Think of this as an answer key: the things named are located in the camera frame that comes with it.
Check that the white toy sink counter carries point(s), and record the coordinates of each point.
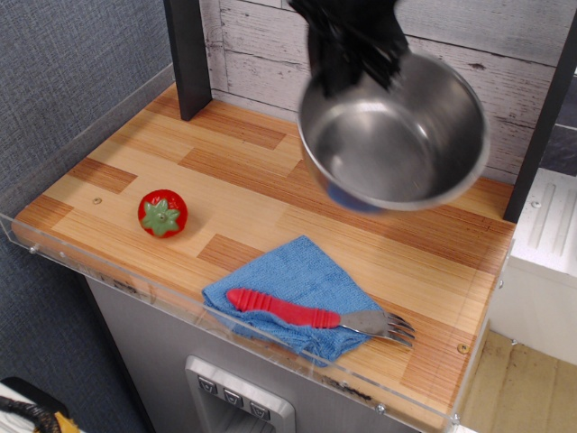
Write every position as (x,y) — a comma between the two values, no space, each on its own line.
(535,299)

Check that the red-handled metal fork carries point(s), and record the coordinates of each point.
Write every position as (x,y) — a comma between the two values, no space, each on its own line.
(376,323)

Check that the black post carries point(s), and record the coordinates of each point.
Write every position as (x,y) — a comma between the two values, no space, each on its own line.
(555,96)
(188,52)

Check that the red toy strawberry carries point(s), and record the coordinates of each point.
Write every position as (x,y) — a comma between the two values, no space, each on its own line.
(162,213)

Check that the black and yellow object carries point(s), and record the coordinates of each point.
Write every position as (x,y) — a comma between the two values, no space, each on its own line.
(27,408)

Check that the black left post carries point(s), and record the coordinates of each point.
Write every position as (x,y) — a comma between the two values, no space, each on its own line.
(188,52)

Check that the blue cloth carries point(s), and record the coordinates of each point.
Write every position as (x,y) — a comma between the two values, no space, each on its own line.
(301,273)

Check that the grey toy fridge cabinet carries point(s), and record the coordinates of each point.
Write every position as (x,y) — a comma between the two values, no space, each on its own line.
(155,344)

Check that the silver dispenser panel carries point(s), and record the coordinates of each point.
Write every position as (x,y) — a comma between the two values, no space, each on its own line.
(228,403)

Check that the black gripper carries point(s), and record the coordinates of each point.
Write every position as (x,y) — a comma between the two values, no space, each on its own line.
(335,27)

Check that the black right post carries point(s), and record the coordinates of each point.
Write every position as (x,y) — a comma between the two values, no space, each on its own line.
(555,96)

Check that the silver metal bowl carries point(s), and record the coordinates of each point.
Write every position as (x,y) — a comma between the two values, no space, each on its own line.
(419,143)

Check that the clear acrylic table guard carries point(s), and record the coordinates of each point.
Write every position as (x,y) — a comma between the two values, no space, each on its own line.
(97,150)

